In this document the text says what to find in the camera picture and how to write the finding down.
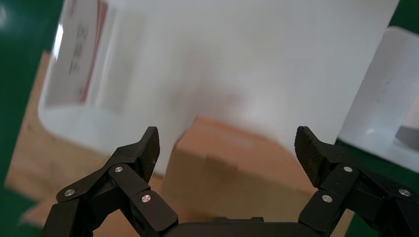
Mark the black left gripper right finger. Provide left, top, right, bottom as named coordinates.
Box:
left=293, top=125, right=419, bottom=237

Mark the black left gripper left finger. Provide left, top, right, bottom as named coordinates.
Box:
left=42, top=125, right=179, bottom=237

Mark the small brown cardboard box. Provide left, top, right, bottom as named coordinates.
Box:
left=160, top=117, right=356, bottom=237

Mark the large open cardboard box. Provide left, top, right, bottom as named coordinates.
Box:
left=4, top=50, right=165, bottom=237

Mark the acrylic sign with red stripe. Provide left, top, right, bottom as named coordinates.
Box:
left=44, top=0, right=109, bottom=107

